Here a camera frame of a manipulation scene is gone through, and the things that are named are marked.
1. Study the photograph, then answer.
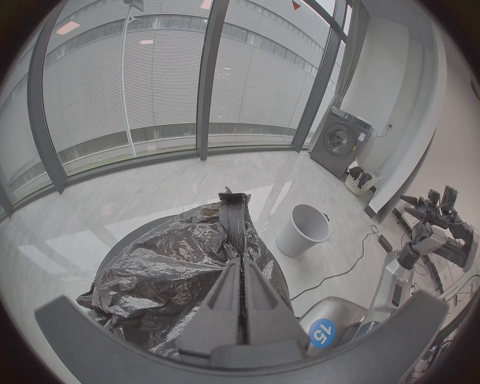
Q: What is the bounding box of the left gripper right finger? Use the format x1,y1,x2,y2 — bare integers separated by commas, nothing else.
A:
245,260,311,357

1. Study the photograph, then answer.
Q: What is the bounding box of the black cable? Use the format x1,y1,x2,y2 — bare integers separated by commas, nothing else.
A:
290,224,393,301

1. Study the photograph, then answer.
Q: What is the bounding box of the white curtain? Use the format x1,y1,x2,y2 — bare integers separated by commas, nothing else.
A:
335,0,370,109

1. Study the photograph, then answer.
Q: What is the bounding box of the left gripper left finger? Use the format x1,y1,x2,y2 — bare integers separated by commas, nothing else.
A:
175,258,242,361

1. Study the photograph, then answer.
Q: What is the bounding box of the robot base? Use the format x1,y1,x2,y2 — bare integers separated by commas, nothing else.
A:
294,250,415,357

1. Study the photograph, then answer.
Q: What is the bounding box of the white trash bin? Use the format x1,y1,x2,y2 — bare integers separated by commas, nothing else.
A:
277,204,331,258

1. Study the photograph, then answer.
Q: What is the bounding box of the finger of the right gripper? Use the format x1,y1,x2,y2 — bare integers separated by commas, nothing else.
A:
407,208,430,226
399,194,424,212

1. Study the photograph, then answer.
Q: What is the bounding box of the pile of clothes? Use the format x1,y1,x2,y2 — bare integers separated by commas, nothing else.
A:
349,166,373,188

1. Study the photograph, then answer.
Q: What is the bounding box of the white laundry basket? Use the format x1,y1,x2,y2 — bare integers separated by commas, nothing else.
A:
345,161,377,197

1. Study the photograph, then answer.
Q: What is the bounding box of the grey washing machine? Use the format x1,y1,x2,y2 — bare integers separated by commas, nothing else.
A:
309,106,373,179

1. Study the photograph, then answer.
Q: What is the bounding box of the window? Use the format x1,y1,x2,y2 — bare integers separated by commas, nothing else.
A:
0,0,353,218

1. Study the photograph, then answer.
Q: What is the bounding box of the black plastic bag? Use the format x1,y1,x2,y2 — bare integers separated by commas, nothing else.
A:
77,186,295,361

